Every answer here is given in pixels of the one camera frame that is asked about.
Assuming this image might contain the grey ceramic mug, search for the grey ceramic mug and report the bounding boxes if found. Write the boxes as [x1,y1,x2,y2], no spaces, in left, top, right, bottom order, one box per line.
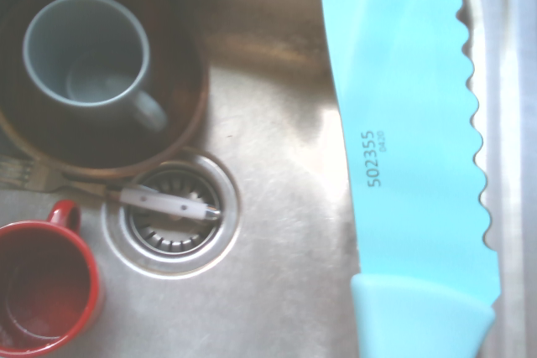
[21,0,169,133]

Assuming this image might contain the light blue serrated knife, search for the light blue serrated knife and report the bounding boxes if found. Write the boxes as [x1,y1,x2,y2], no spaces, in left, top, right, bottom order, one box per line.
[316,0,501,358]

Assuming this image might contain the stainless steel sink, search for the stainless steel sink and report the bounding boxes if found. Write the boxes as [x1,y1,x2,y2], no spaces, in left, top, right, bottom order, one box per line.
[0,0,537,358]

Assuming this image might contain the red ceramic mug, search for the red ceramic mug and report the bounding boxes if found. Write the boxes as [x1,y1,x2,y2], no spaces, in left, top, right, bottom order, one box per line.
[0,200,104,358]

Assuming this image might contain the white-handled metal fork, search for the white-handled metal fork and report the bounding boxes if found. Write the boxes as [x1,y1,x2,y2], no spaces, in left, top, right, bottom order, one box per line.
[0,155,221,222]

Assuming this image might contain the brown wooden bowl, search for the brown wooden bowl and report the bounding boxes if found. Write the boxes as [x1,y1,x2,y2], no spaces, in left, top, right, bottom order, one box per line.
[0,0,211,180]

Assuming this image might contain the round metal drain strainer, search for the round metal drain strainer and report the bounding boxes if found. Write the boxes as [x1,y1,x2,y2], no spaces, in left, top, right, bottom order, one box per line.
[102,152,242,280]

